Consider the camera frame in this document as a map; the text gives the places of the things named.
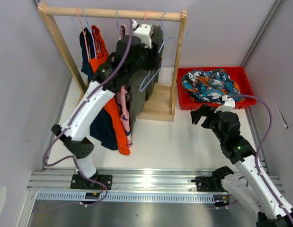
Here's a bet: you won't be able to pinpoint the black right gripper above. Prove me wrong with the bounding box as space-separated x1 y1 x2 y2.
190 104 226 143

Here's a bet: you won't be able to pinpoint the olive green shorts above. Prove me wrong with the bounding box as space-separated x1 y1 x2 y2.
127 24 164 133

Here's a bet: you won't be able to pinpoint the blue orange patterned shorts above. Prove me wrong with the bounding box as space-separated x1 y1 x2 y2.
181 68 241 103

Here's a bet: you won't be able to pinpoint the pink shark print shorts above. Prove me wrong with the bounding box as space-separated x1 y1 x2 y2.
118 24 133 148

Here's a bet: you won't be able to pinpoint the pink hanger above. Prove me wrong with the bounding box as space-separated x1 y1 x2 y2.
76 8 90 62
143 10 150 22

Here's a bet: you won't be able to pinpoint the blue hanger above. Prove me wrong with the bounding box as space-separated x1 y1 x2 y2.
81 7 97 59
139 10 188 93
115 9 122 40

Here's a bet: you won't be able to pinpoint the navy blue shorts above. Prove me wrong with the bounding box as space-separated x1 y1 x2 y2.
80 27 118 150

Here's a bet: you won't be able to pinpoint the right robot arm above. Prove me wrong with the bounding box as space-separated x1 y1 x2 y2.
190 105 293 227

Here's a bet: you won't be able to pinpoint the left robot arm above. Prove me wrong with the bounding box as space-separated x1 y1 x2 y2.
51 36 161 189

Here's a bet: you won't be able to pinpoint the wooden clothes rack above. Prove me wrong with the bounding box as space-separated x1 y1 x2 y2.
37 2 187 122

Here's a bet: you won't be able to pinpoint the red plastic tray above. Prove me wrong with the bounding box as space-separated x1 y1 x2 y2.
177 66 254 110

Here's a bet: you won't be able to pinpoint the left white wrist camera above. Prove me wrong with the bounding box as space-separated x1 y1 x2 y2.
133 20 154 49

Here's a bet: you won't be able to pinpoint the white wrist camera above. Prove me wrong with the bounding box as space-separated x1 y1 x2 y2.
133 20 154 49
214 95 235 113

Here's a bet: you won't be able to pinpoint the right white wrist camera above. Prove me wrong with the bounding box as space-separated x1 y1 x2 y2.
214 95 235 113

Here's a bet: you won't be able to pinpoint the aluminium mounting rail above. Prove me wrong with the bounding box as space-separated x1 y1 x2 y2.
26 167 285 204

